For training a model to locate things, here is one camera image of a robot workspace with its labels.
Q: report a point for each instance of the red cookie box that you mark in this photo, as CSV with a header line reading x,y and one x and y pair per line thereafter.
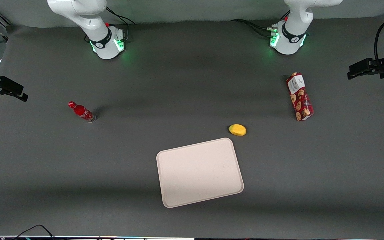
x,y
299,96

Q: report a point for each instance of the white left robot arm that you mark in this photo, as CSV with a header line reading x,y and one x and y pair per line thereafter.
x,y
290,41

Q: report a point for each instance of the beige plastic tray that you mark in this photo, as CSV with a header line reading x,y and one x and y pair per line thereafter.
x,y
198,173

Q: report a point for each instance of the red cola bottle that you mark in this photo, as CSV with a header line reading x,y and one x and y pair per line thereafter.
x,y
81,111

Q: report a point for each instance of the yellow lemon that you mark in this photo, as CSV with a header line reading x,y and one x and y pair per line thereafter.
x,y
237,130

